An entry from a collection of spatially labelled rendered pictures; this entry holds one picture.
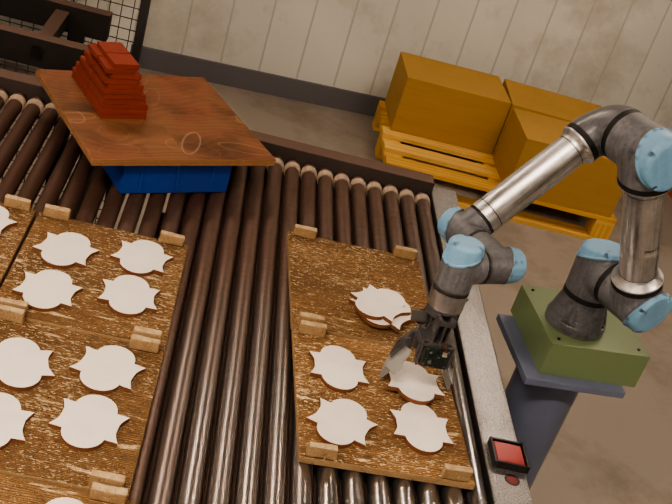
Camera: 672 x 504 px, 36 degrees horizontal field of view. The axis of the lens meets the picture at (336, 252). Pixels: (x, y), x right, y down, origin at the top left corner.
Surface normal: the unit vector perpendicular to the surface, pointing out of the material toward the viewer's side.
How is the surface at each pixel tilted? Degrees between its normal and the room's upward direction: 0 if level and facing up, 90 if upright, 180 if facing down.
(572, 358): 90
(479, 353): 0
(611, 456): 0
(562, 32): 90
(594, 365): 90
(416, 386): 4
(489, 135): 90
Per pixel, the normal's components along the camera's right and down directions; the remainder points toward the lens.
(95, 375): 0.27, -0.83
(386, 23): 0.12, 0.53
